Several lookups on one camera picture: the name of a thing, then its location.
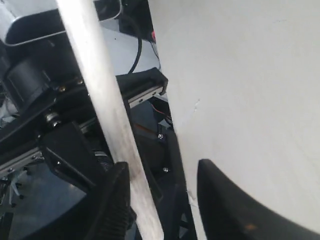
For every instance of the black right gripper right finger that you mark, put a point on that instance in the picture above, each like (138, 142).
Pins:
(229, 213)

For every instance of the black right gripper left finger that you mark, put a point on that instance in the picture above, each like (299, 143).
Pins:
(103, 214)

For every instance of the white wooden drumstick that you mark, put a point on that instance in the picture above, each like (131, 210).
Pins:
(80, 20)

